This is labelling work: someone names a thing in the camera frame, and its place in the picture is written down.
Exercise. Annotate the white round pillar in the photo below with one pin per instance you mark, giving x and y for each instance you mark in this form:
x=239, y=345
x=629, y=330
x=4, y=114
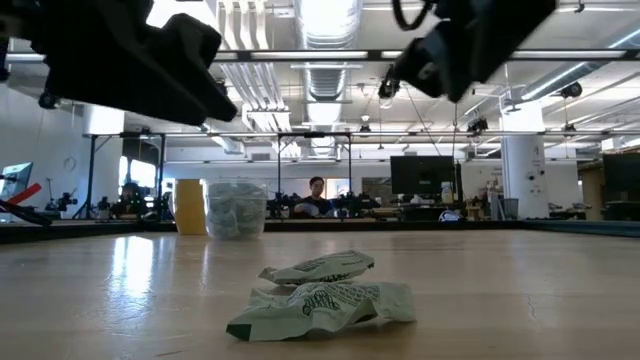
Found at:
x=525, y=165

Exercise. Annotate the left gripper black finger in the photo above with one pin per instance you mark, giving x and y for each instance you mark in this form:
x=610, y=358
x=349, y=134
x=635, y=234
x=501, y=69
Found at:
x=192, y=37
x=190, y=92

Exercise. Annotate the red bar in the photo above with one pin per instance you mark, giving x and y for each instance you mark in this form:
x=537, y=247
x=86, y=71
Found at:
x=24, y=194

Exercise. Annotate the silver ventilation duct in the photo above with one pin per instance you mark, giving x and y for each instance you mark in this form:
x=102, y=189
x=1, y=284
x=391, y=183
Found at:
x=325, y=82

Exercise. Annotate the black computer monitor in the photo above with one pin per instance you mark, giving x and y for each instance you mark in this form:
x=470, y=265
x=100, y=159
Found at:
x=422, y=175

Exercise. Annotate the person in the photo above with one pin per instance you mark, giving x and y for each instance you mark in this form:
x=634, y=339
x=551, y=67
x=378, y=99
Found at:
x=315, y=200

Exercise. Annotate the green white stevia packet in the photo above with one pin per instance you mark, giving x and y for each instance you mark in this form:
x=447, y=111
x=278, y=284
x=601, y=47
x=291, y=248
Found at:
x=320, y=310
x=320, y=267

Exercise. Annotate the black background station frame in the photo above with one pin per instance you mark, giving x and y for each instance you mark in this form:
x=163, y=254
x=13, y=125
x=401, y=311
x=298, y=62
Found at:
x=91, y=170
x=279, y=170

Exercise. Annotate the clear plastic cup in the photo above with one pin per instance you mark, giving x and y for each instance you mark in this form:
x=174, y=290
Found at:
x=235, y=210

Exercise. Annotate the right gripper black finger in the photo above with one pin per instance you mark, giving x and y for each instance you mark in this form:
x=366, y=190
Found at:
x=422, y=65
x=456, y=65

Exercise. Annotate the tilted monitor screen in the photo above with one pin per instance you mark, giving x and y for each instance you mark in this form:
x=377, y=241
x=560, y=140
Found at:
x=15, y=180

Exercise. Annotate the mesh waste bin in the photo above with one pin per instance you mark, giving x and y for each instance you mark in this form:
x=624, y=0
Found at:
x=510, y=207

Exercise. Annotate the dark cabinet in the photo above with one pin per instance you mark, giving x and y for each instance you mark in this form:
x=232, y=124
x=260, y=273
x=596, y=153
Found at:
x=622, y=180

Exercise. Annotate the orange plastic cup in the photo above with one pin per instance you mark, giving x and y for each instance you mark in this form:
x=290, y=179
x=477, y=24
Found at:
x=190, y=207

